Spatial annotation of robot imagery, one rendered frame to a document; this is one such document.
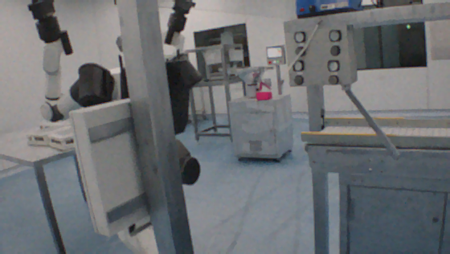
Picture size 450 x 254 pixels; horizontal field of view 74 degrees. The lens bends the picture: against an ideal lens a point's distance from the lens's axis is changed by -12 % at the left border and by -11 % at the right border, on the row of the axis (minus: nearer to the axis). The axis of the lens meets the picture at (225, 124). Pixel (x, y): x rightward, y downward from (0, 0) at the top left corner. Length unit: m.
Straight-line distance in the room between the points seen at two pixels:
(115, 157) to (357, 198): 0.92
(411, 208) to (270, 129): 2.86
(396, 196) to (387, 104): 5.25
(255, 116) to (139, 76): 3.40
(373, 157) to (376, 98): 5.30
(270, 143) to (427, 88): 3.41
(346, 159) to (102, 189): 0.84
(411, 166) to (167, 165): 0.80
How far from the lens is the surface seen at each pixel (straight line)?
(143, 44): 0.66
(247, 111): 4.05
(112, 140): 0.69
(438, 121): 1.43
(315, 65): 1.16
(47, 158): 1.91
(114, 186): 0.70
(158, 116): 0.68
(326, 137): 1.22
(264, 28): 6.94
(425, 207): 1.31
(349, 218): 1.37
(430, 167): 1.20
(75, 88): 1.32
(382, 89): 6.46
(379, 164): 1.21
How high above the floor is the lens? 1.27
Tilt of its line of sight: 11 degrees down
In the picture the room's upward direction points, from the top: 7 degrees counter-clockwise
